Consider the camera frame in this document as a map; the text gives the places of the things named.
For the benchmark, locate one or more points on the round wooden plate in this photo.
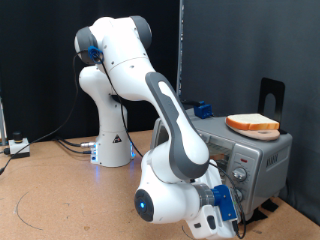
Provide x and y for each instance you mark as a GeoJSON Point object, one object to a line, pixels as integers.
{"type": "Point", "coordinates": [263, 135]}

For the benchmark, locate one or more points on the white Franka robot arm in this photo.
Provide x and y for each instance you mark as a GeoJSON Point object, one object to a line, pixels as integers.
{"type": "Point", "coordinates": [166, 200]}

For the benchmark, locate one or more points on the thin metal stand pole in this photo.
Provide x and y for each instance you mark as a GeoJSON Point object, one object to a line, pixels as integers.
{"type": "Point", "coordinates": [2, 123]}

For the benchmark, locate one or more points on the grey backdrop curtain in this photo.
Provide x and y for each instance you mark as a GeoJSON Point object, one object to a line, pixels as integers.
{"type": "Point", "coordinates": [250, 40]}

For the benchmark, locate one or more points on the white emergency stop box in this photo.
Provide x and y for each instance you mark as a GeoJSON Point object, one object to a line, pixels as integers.
{"type": "Point", "coordinates": [20, 146]}

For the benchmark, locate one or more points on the black metal bookend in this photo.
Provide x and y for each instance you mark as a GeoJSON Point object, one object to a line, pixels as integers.
{"type": "Point", "coordinates": [266, 87]}

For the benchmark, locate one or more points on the black backdrop curtain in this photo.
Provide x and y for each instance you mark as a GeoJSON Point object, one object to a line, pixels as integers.
{"type": "Point", "coordinates": [26, 66]}

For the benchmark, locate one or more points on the grey vertical metal pole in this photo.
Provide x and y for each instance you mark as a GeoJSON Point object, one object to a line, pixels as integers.
{"type": "Point", "coordinates": [180, 50]}

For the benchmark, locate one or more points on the silver toaster oven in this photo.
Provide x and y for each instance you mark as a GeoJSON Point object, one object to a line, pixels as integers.
{"type": "Point", "coordinates": [266, 166]}

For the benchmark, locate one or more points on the silver oven knob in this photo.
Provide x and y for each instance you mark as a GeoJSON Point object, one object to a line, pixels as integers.
{"type": "Point", "coordinates": [240, 174]}
{"type": "Point", "coordinates": [238, 195]}

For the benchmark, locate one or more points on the metal oven rack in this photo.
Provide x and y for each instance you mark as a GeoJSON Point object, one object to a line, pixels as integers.
{"type": "Point", "coordinates": [221, 148]}

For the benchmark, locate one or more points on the black foam pad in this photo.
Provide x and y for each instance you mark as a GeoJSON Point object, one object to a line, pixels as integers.
{"type": "Point", "coordinates": [256, 216]}
{"type": "Point", "coordinates": [270, 205]}

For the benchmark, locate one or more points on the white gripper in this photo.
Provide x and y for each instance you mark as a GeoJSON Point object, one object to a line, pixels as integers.
{"type": "Point", "coordinates": [216, 176]}

